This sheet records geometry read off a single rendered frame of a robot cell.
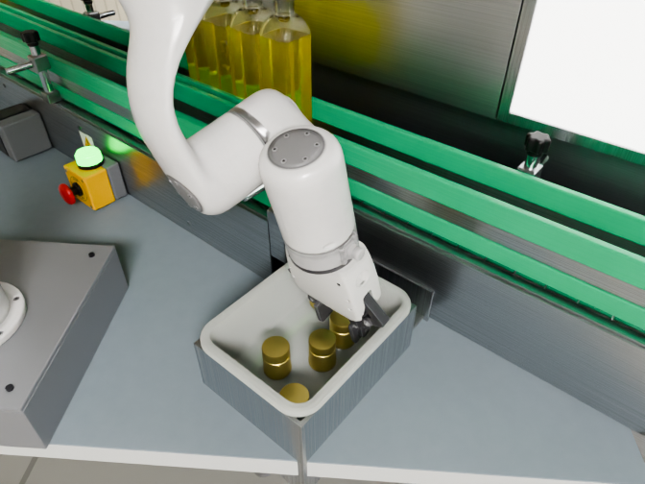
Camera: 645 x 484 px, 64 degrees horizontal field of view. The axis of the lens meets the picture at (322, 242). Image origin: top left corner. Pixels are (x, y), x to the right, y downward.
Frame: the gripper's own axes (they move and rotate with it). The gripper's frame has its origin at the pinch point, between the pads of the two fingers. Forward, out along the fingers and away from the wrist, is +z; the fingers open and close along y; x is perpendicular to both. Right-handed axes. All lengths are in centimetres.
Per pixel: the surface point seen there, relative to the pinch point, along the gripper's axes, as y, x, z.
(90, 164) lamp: 54, 1, -2
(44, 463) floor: 72, 51, 71
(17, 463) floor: 77, 55, 70
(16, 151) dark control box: 80, 5, 3
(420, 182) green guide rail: -1.3, -16.8, -9.7
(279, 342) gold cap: 3.2, 7.9, -2.1
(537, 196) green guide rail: -13.4, -23.8, -7.2
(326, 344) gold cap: -1.3, 4.6, -1.2
